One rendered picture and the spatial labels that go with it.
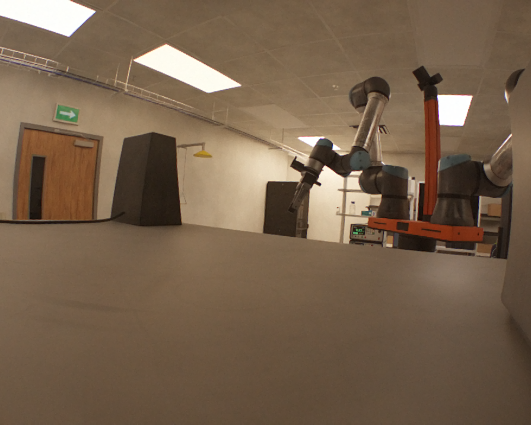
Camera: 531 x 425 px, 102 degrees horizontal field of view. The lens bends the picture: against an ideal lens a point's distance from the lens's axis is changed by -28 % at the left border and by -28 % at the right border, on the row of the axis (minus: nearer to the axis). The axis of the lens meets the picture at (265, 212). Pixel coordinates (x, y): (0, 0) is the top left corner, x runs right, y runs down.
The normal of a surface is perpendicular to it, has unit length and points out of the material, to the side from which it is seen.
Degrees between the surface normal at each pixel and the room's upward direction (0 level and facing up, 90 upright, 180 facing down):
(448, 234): 90
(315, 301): 0
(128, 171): 85
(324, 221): 90
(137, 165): 85
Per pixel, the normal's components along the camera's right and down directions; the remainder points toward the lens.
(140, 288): 0.07, -1.00
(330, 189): -0.51, -0.01
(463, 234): 0.18, 0.04
